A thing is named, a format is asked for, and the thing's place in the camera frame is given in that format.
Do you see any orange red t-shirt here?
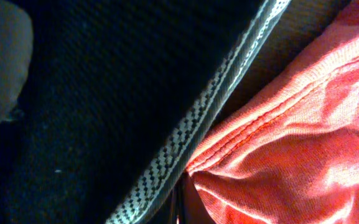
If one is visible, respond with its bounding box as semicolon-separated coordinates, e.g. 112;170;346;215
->
179;1;359;223

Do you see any black Nike garment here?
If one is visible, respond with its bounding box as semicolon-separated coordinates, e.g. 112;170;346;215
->
0;0;289;223

